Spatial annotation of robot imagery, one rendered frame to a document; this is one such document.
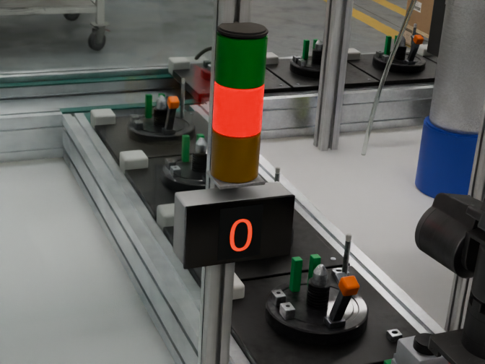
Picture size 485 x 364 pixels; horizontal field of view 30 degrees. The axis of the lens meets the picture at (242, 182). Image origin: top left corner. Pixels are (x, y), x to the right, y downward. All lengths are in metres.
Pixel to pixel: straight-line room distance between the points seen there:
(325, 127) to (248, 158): 1.21
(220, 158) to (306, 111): 1.29
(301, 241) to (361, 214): 0.39
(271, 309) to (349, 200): 0.70
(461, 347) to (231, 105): 0.32
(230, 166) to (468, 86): 1.02
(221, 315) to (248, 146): 0.23
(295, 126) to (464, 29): 0.55
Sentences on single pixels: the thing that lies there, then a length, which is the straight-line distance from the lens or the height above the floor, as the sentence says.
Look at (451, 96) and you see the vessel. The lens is 1.88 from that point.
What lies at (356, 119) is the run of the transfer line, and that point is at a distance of 2.27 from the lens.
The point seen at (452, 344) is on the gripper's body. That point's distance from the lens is 0.90.
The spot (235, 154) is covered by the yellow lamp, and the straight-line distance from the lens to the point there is 0.91.
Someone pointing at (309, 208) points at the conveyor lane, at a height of 0.96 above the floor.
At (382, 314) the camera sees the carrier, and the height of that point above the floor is 0.97.
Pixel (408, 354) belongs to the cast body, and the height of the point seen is 1.08.
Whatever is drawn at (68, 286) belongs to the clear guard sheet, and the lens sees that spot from 0.98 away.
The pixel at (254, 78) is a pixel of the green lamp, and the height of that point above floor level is 1.37.
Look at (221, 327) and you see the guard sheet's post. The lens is 1.05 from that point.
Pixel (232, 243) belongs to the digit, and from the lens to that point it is 0.95.
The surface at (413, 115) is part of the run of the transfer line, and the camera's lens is 2.36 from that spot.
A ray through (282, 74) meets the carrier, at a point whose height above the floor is 0.97.
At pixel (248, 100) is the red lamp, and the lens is 0.89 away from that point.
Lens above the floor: 1.63
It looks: 23 degrees down
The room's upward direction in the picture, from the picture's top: 4 degrees clockwise
